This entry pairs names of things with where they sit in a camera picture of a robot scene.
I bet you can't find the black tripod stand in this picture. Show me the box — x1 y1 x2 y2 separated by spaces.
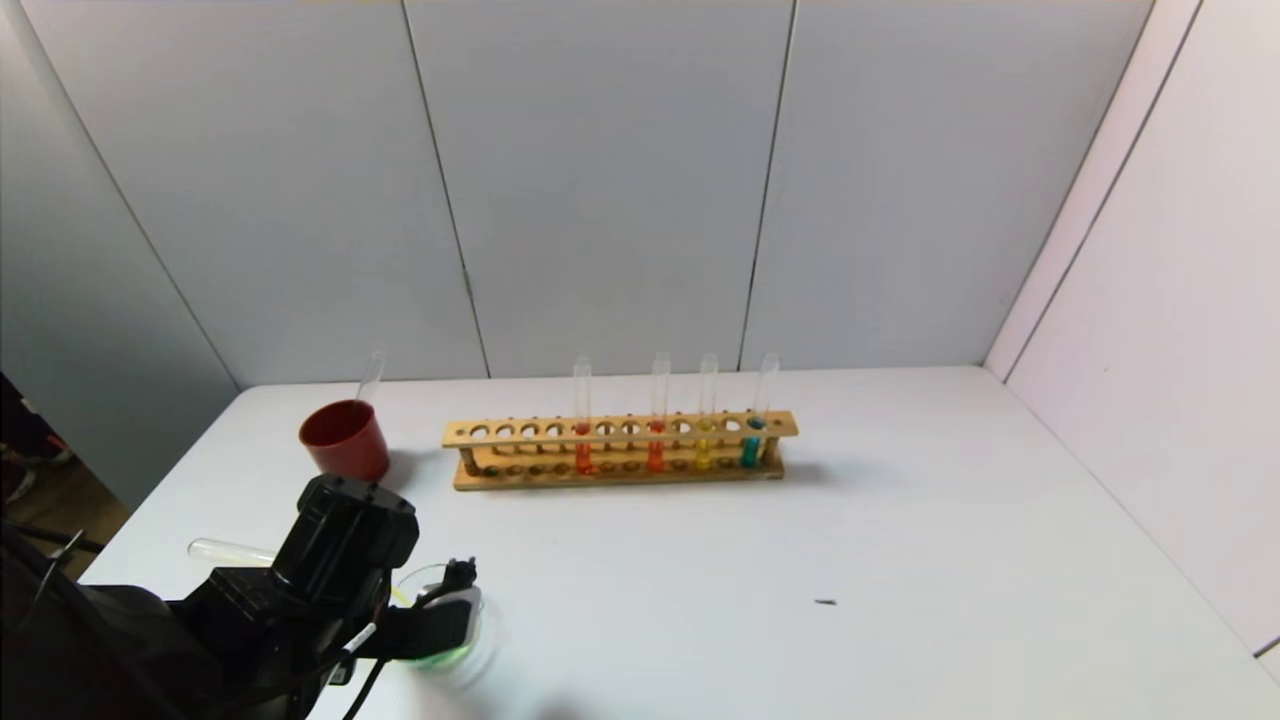
0 520 106 557

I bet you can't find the dark red plastic cup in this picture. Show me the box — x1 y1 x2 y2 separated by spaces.
298 399 392 483

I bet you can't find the wooden test tube rack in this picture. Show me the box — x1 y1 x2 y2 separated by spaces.
442 410 800 492

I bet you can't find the glass test tube teal liquid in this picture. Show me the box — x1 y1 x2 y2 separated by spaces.
738 352 781 471

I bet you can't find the clear glass dish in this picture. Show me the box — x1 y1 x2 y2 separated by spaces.
395 563 504 693

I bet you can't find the glass test tube orange liquid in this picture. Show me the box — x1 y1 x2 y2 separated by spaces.
572 356 595 477
646 352 672 475

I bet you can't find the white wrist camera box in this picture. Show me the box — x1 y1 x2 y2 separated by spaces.
385 560 484 661

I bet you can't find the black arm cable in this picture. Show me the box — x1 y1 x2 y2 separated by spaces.
340 655 391 720

